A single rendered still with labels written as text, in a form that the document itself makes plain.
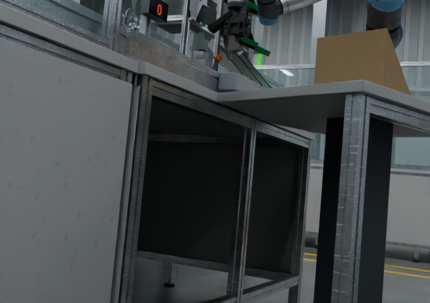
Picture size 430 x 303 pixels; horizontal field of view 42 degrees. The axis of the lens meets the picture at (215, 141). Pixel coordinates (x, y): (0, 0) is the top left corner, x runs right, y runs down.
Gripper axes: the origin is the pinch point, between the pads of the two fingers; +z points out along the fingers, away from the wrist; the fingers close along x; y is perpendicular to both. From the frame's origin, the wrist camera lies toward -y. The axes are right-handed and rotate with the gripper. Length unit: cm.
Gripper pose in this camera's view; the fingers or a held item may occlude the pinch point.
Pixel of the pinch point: (227, 56)
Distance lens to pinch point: 215.7
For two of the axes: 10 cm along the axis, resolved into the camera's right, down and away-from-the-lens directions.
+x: 4.4, 1.1, 8.9
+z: -0.9, 9.9, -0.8
